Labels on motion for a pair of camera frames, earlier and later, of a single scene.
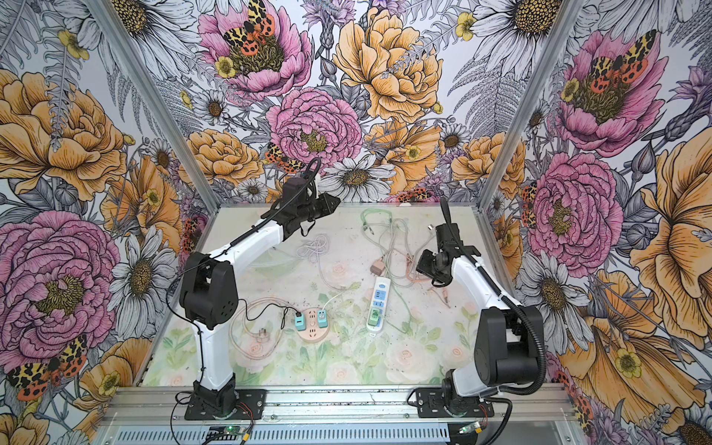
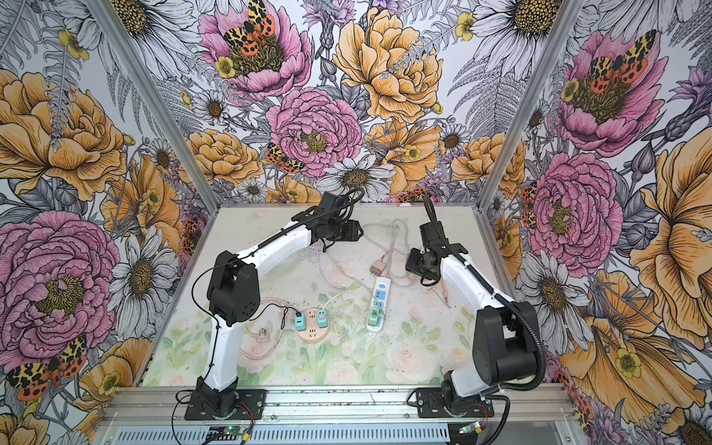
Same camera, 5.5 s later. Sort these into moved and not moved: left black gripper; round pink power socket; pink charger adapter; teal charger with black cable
Moved: left black gripper
Not moved: pink charger adapter; round pink power socket; teal charger with black cable
